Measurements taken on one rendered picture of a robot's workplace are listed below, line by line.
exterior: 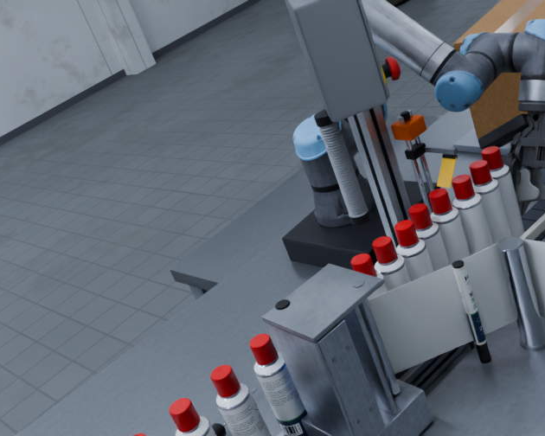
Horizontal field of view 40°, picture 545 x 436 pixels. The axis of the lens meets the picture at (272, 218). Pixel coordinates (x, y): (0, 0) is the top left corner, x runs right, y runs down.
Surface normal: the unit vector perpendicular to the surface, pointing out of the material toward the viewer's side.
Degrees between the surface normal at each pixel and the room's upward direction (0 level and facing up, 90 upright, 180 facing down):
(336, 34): 90
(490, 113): 90
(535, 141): 60
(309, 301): 0
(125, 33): 90
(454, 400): 0
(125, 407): 0
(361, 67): 90
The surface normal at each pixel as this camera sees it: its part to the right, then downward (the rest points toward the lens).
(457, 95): -0.59, 0.57
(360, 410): 0.61, 0.15
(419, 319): 0.18, 0.37
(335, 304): -0.34, -0.84
